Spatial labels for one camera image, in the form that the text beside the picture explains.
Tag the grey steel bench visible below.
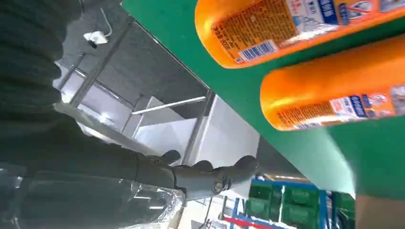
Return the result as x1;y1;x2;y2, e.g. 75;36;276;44
58;16;217;165

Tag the white floor cable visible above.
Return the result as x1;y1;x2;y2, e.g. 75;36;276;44
100;7;114;37

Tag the white power adapter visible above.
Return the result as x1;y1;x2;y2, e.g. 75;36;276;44
83;31;109;49

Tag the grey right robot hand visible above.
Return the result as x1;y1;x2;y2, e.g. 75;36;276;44
0;110;259;229

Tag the green table mat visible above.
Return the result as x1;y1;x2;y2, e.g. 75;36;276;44
121;0;405;200

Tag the blue storage rack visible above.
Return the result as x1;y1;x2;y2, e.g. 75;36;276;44
230;178;333;229

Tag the green plastic crate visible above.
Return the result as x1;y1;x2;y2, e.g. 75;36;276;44
281;186;321;229
245;182;274;220
332;191;356;229

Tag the white table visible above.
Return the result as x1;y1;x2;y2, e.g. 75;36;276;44
52;60;261;200

